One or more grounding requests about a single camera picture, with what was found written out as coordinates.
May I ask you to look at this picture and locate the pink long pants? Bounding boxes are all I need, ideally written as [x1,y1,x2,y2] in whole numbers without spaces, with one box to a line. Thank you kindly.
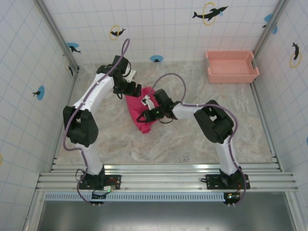
[125,87,161,135]

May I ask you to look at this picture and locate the half hidden dolphin sticker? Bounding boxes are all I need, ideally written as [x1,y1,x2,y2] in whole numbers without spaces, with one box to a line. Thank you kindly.
[64,60,74,77]

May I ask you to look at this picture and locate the shark blue circle sticker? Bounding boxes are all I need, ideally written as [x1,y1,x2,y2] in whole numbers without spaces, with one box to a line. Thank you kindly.
[66,42,82,54]

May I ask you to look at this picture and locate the pink plastic basket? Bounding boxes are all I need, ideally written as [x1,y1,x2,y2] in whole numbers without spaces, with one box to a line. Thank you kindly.
[205,50,260,84]

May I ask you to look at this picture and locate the blue circle fish sticker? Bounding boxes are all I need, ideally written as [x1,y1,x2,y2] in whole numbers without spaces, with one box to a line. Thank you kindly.
[32,85,46,100]

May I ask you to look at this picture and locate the right green circuit board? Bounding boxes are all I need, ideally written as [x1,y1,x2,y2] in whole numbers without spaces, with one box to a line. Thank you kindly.
[225,192,240,202]

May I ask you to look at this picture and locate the blue patch sticker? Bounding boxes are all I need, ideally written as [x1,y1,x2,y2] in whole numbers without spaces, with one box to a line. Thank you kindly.
[262,13,278,35]

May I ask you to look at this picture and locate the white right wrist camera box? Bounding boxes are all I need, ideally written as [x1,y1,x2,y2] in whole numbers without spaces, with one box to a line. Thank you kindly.
[141,95,154,110]

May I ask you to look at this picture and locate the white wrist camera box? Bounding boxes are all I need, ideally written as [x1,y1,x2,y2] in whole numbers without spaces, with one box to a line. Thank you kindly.
[141,95,154,110]
[125,68,136,81]

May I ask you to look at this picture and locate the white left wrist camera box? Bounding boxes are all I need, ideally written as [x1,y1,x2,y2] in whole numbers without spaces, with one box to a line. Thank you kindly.
[125,68,136,81]

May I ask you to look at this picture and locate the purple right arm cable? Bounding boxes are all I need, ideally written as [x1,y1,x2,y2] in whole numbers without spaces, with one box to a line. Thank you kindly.
[152,73,247,207]

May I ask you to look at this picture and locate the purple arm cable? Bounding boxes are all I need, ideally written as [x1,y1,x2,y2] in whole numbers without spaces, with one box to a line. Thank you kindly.
[62,38,131,206]
[152,73,247,207]

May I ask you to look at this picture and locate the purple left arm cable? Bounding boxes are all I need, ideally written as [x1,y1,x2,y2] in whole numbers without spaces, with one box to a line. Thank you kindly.
[62,38,131,206]

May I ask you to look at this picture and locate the small dolphin ring sticker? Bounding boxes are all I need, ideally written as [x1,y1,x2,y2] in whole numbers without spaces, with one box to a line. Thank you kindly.
[109,24,127,41]

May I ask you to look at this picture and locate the aluminium mounting rail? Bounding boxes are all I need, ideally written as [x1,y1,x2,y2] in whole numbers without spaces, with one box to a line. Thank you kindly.
[35,164,299,192]

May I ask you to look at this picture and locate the aluminium side rail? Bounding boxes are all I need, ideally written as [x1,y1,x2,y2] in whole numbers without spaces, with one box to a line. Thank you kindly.
[250,81,283,172]
[49,71,81,172]

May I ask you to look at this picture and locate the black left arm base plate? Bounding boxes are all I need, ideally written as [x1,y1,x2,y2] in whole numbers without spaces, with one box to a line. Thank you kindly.
[78,174,122,191]

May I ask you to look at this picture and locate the white slotted cable duct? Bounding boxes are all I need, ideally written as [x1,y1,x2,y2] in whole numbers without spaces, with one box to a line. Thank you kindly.
[44,192,227,202]

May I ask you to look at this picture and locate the aluminium corner post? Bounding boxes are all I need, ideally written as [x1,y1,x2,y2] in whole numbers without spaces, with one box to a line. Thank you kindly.
[35,0,80,74]
[252,0,291,60]

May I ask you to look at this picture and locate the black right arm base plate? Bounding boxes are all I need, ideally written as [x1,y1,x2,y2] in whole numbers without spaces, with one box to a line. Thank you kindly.
[201,174,251,190]

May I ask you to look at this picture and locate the large dolphin ring sticker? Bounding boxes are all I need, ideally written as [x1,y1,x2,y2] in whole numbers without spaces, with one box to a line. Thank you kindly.
[192,2,229,26]

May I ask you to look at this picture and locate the dolphin yellow ring sticker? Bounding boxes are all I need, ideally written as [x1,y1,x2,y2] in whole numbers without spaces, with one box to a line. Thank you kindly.
[289,42,302,68]

